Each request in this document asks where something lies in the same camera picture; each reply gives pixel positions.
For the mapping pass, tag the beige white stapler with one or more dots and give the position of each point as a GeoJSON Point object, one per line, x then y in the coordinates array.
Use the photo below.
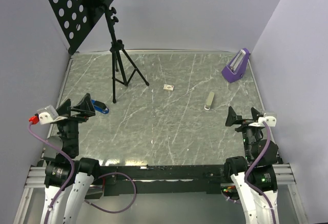
{"type": "Point", "coordinates": [209, 101]}

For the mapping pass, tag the purple metronome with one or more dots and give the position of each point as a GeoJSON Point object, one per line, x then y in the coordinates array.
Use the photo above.
{"type": "Point", "coordinates": [236, 68]}

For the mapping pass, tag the aluminium rail frame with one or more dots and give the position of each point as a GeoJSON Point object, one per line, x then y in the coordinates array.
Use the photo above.
{"type": "Point", "coordinates": [36, 178]}

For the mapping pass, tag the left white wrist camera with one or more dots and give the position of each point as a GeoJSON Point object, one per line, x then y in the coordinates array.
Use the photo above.
{"type": "Point", "coordinates": [47, 115]}

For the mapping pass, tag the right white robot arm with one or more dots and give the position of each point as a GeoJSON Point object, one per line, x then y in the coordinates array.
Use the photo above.
{"type": "Point", "coordinates": [253, 174]}

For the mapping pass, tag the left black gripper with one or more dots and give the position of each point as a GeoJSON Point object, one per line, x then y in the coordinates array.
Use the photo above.
{"type": "Point", "coordinates": [84, 105]}

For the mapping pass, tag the black perforated music stand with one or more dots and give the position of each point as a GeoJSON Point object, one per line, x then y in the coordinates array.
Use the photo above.
{"type": "Point", "coordinates": [77, 18]}

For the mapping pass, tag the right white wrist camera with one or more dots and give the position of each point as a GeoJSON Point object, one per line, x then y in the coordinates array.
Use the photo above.
{"type": "Point", "coordinates": [268, 118]}

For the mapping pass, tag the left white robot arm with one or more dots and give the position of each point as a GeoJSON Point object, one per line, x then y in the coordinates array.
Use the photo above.
{"type": "Point", "coordinates": [67, 180]}

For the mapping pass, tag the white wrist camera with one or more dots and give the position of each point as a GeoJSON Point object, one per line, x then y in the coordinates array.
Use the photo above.
{"type": "Point", "coordinates": [268, 118]}
{"type": "Point", "coordinates": [47, 115]}

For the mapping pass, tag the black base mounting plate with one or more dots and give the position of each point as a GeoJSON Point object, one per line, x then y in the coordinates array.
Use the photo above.
{"type": "Point", "coordinates": [162, 179]}

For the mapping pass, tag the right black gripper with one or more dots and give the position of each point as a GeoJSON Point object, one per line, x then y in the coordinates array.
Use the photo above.
{"type": "Point", "coordinates": [232, 117]}

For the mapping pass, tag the small white staple box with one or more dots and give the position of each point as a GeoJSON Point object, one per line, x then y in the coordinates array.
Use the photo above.
{"type": "Point", "coordinates": [168, 87]}

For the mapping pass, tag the blue black stapler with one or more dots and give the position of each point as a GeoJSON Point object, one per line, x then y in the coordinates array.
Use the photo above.
{"type": "Point", "coordinates": [100, 107]}

